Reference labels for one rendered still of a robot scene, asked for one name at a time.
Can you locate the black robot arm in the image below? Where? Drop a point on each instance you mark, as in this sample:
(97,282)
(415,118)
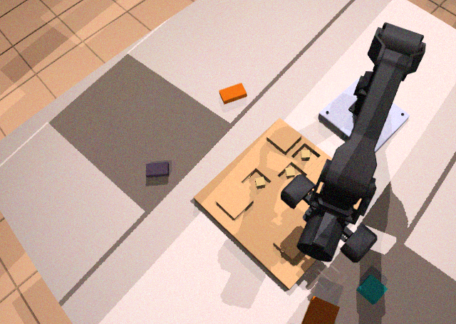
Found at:
(348,176)

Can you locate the tan block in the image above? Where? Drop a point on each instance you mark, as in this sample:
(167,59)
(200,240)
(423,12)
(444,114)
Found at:
(290,172)
(260,182)
(305,155)

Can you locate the orange flat panel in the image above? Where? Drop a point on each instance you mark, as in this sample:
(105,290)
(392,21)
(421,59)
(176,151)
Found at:
(232,93)

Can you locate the tan square puzzle board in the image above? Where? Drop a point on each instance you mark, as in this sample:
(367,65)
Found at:
(257,218)

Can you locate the orange cube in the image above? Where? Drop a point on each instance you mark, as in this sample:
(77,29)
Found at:
(320,312)

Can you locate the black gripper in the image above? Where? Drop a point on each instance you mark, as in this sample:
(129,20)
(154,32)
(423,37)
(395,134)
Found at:
(356,245)

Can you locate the teal cube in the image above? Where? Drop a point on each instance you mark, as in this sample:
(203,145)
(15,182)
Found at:
(372,289)

